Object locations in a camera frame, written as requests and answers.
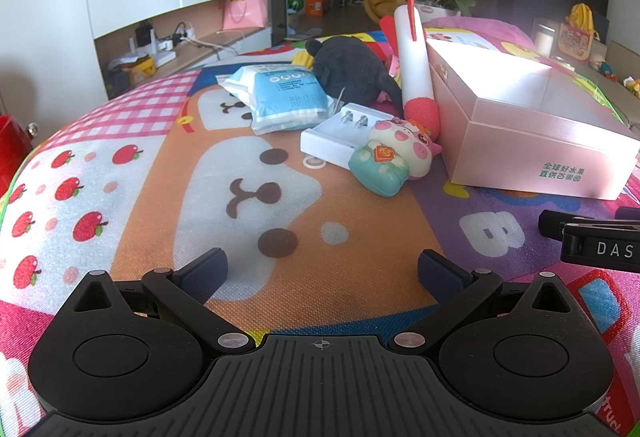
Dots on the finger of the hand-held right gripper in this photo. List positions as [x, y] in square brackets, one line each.
[630, 212]
[560, 223]

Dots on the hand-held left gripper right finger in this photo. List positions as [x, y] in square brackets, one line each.
[437, 274]

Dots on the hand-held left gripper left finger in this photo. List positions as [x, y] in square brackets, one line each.
[207, 274]

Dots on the pink cardboard box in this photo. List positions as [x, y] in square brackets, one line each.
[525, 142]

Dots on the teal toy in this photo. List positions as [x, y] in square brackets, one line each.
[380, 174]

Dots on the pink pig squishy toy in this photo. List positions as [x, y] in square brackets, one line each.
[407, 144]

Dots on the white battery charger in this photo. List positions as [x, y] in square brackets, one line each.
[325, 142]

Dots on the blue white tissue pack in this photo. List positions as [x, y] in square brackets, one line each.
[280, 97]

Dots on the white red chicken stick toy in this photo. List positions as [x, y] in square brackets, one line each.
[412, 57]

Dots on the black plush toy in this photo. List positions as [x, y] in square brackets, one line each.
[350, 67]

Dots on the colourful cartoon play mat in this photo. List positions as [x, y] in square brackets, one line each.
[150, 217]

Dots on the orange plush toy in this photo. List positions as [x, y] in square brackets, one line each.
[631, 87]

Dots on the yellow printed bag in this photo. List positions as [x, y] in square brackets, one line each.
[580, 34]

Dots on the white router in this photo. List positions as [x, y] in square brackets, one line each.
[160, 43]

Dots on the white power strip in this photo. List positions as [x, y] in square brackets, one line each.
[184, 33]

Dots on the pink gift bag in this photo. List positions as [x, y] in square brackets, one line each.
[245, 13]

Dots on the green ball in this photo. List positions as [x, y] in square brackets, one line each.
[295, 4]

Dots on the orange paper bag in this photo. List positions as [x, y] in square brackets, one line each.
[317, 4]

